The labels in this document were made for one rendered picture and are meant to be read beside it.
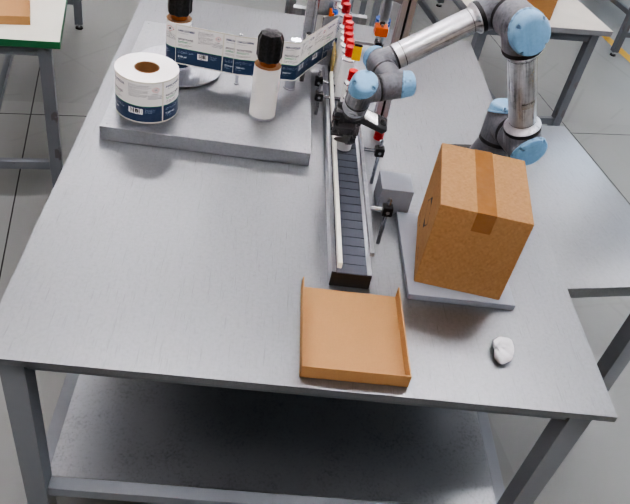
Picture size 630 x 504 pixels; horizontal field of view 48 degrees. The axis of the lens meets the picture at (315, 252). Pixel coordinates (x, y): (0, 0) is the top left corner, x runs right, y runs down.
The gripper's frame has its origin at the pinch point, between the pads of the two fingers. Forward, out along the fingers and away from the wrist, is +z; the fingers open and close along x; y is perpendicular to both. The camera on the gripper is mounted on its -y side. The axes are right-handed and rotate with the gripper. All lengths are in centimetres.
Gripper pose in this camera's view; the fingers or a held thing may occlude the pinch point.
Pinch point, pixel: (348, 140)
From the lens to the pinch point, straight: 227.8
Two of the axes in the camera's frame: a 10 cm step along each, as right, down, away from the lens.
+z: -1.4, 3.2, 9.4
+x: -0.8, 9.4, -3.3
